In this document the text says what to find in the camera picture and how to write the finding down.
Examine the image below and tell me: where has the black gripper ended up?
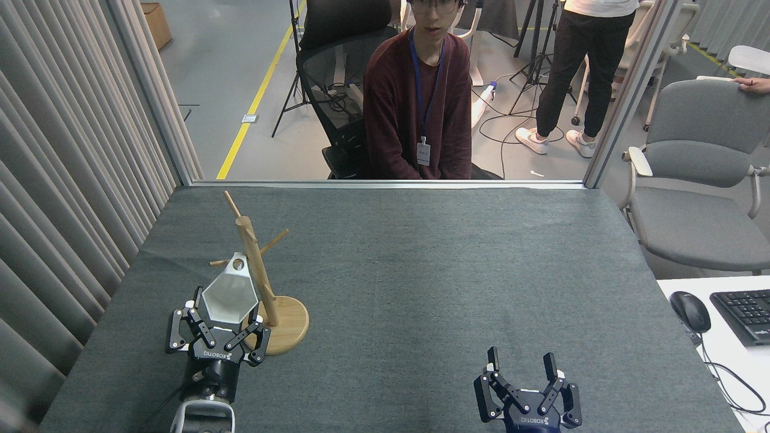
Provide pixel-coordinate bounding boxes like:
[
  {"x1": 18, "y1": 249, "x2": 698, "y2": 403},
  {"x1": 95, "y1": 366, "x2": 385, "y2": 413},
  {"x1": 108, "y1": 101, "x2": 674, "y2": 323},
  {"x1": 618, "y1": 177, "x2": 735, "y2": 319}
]
[
  {"x1": 473, "y1": 346, "x2": 584, "y2": 433},
  {"x1": 166, "y1": 286, "x2": 272, "y2": 401}
]

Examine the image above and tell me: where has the white hexagonal cup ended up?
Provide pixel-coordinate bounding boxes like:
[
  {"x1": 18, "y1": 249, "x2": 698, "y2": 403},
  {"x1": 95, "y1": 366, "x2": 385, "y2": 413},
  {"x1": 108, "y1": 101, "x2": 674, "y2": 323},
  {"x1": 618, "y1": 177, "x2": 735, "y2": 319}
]
[{"x1": 199, "y1": 253, "x2": 260, "y2": 331}]

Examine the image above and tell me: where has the wooden cup rack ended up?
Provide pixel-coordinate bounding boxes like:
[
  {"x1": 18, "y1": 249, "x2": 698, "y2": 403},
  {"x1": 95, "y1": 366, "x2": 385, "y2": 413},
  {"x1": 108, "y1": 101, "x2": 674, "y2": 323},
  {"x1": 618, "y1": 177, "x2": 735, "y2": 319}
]
[{"x1": 209, "y1": 191, "x2": 310, "y2": 355}]

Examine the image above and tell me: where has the dark grey table cloth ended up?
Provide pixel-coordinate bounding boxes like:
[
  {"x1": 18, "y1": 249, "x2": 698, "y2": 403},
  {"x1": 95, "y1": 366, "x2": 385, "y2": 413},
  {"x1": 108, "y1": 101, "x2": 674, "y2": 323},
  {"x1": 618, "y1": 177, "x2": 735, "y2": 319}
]
[{"x1": 39, "y1": 185, "x2": 747, "y2": 433}]

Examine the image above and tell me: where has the black computer mouse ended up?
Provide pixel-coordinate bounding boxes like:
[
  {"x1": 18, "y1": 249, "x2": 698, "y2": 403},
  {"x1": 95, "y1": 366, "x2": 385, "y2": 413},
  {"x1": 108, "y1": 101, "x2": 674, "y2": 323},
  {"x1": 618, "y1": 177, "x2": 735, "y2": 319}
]
[{"x1": 670, "y1": 291, "x2": 712, "y2": 333}]

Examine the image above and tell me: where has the white desk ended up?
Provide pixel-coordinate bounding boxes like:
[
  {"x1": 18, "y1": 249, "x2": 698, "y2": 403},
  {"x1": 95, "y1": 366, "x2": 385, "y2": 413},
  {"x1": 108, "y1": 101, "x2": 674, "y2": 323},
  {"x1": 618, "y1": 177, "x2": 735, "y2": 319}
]
[{"x1": 657, "y1": 277, "x2": 770, "y2": 433}]

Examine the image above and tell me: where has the beige pleated curtain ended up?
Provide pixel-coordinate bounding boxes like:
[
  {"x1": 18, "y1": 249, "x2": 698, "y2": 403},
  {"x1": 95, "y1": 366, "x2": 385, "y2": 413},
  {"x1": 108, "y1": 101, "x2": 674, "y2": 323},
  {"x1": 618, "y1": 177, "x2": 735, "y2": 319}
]
[{"x1": 0, "y1": 0, "x2": 181, "y2": 433}]

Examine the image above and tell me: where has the black keyboard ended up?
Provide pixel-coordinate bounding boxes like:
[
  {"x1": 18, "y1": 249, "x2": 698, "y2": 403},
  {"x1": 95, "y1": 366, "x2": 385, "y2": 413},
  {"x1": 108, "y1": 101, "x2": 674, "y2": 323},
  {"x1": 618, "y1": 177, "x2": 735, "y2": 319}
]
[{"x1": 710, "y1": 290, "x2": 770, "y2": 348}]

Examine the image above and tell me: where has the black mesh office chair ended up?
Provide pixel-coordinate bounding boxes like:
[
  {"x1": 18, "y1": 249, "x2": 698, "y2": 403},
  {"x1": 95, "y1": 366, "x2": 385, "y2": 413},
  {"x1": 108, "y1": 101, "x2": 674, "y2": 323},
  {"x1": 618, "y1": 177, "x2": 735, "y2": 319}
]
[{"x1": 295, "y1": 0, "x2": 398, "y2": 180}]

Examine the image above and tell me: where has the seated person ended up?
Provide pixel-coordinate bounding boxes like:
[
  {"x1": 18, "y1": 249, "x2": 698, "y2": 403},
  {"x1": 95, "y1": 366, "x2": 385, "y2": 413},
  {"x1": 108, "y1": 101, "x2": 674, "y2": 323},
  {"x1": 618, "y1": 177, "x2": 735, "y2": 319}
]
[{"x1": 363, "y1": 0, "x2": 503, "y2": 180}]

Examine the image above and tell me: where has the white floor power strip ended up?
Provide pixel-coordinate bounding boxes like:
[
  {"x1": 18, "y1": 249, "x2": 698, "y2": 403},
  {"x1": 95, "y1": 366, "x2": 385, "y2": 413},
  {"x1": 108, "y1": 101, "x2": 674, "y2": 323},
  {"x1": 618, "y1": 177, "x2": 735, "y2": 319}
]
[{"x1": 469, "y1": 81, "x2": 499, "y2": 130}]

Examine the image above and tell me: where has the grey armchair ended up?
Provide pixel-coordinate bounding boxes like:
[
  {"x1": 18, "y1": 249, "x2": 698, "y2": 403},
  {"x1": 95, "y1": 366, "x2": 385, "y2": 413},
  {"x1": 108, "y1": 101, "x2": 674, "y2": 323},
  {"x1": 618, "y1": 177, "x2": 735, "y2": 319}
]
[{"x1": 620, "y1": 77, "x2": 770, "y2": 276}]

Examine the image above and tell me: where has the black tripod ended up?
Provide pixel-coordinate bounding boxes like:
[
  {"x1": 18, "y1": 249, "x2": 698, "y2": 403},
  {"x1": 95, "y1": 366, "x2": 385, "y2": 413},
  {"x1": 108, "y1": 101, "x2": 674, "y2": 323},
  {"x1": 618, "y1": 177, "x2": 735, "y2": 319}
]
[{"x1": 508, "y1": 0, "x2": 578, "y2": 115}]

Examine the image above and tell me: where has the cardboard box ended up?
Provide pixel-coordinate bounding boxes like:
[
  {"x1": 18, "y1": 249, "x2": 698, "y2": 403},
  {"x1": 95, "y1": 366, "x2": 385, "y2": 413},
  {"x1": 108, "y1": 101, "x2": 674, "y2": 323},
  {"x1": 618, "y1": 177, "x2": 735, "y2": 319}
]
[{"x1": 141, "y1": 2, "x2": 173, "y2": 50}]

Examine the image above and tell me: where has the black light stand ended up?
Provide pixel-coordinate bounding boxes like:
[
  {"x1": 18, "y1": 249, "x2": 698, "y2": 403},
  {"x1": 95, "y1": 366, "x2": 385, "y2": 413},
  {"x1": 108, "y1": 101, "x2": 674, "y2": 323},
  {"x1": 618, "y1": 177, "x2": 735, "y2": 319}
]
[{"x1": 271, "y1": 0, "x2": 310, "y2": 139}]

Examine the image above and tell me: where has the white office chair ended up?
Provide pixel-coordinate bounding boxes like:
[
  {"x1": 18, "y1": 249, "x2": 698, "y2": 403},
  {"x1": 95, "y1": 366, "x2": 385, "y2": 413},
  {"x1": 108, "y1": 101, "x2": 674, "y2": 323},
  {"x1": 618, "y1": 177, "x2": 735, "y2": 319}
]
[{"x1": 570, "y1": 0, "x2": 695, "y2": 132}]

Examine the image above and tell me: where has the white plastic chair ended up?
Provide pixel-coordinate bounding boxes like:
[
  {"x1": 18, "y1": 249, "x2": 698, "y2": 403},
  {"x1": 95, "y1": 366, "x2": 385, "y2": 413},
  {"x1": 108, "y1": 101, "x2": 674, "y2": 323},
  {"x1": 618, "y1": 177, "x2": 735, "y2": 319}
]
[{"x1": 698, "y1": 45, "x2": 770, "y2": 82}]

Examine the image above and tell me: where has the pale pleated curtain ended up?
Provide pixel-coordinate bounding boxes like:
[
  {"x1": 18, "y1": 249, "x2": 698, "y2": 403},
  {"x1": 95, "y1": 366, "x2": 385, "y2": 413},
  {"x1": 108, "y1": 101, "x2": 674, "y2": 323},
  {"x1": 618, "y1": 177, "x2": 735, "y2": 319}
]
[{"x1": 686, "y1": 0, "x2": 770, "y2": 61}]

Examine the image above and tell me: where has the black mouse cable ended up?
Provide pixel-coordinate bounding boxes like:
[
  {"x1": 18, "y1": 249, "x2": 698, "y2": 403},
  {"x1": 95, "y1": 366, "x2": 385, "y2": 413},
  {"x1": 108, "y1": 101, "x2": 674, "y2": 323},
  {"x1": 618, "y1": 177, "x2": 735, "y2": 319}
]
[{"x1": 692, "y1": 331, "x2": 770, "y2": 416}]

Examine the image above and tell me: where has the black floor cable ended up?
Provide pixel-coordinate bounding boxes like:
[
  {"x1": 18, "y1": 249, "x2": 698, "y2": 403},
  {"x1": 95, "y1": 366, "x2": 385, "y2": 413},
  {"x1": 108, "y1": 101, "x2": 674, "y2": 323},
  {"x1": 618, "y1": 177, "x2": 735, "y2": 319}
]
[{"x1": 478, "y1": 66, "x2": 566, "y2": 175}]

